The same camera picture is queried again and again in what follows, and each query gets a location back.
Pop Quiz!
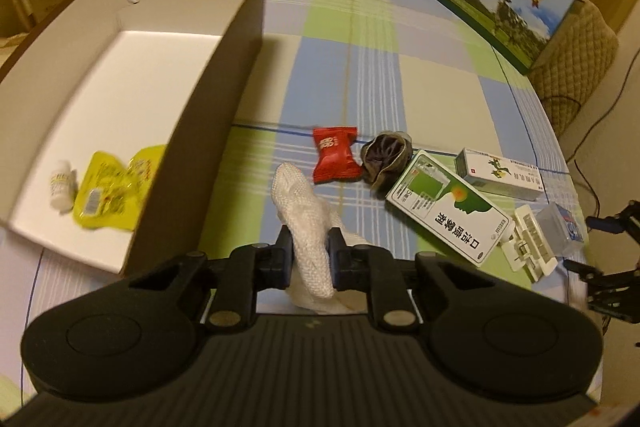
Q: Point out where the white knitted sock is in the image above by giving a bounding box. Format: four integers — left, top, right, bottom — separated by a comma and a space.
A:
271, 162, 367, 314

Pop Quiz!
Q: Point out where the red candy packet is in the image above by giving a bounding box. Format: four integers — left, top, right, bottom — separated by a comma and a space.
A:
312, 127, 362, 184

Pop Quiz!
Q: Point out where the dark grey sock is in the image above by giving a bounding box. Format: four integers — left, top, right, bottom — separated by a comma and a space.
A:
360, 131, 413, 194

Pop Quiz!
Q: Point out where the white long medicine box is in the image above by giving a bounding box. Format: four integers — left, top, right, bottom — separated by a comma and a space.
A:
454, 148, 544, 202

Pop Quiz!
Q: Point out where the clear plastic small box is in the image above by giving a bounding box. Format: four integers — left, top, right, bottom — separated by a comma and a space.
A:
536, 202, 585, 258

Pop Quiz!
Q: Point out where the white plastic clip case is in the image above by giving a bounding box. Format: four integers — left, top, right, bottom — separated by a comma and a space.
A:
499, 205, 558, 283

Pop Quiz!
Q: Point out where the green white medicine box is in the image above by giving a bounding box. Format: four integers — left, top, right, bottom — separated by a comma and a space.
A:
386, 150, 512, 267

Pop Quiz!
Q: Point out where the checkered bed sheet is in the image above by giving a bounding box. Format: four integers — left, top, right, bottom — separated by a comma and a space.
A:
19, 0, 606, 403

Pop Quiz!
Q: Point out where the yellow foil pouch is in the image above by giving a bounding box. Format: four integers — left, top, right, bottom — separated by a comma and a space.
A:
73, 145, 166, 232

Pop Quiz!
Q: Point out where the quilted tan chair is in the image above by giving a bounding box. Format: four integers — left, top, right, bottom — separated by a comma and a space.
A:
527, 0, 618, 136

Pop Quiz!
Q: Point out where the brown white cardboard box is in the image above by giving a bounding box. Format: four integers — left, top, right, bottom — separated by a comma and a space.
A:
1, 0, 265, 275

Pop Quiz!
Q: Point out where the small white pill bottle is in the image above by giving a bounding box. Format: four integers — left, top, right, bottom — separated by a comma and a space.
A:
49, 160, 76, 213

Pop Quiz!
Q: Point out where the black cable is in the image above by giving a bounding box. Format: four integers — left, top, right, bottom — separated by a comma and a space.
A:
543, 45, 640, 228

